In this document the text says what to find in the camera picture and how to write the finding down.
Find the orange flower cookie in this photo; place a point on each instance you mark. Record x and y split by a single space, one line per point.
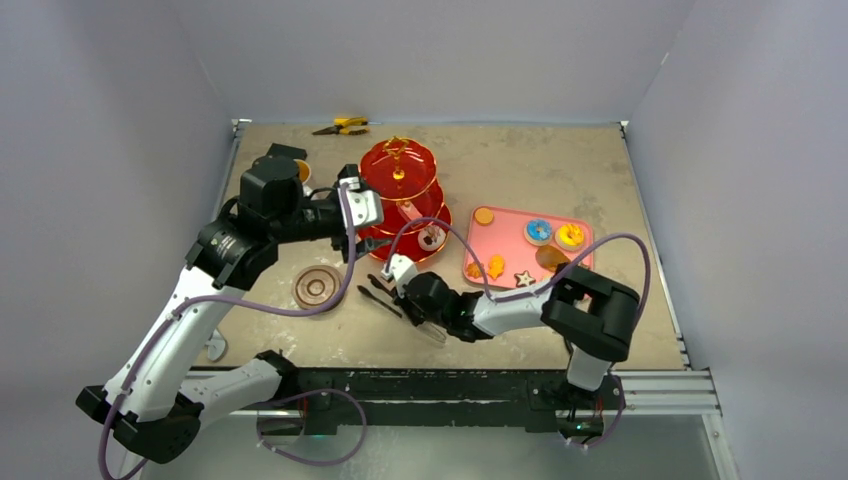
474 270

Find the pink cake slice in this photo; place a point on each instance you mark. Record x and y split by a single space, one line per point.
408 211

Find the aluminium rail frame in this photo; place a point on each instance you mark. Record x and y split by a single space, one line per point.
580 172

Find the blue frosted donut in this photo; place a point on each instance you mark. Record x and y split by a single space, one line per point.
538 232

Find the yellow frosted donut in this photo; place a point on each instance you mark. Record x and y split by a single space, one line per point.
570 237

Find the black square mat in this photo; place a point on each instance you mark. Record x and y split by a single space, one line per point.
287 151

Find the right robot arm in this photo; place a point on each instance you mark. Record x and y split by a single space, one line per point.
595 315

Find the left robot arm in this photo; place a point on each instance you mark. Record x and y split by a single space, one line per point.
149 406

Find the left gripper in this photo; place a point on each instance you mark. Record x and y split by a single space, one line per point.
340 242

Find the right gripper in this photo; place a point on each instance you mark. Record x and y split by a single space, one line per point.
411 304

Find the metal tongs black tips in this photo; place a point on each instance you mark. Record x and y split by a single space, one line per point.
387 297

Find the black base frame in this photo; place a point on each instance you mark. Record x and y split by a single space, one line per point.
537 401

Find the brown croissant pastry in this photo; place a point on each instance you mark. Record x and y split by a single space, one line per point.
550 258

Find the red three-tier cake stand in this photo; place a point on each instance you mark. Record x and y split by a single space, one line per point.
402 169

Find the yellow black pliers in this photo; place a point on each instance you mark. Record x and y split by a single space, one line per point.
352 126

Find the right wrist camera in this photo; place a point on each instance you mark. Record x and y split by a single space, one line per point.
400 270

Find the orange fish cookie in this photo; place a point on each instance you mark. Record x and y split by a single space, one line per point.
496 266

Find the round orange cookie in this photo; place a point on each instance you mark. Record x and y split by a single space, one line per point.
483 216

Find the pink serving tray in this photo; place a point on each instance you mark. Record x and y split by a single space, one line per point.
505 236

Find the white mug with tea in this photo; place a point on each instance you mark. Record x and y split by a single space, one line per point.
304 175

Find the white star cookie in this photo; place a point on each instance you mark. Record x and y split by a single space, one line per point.
524 279

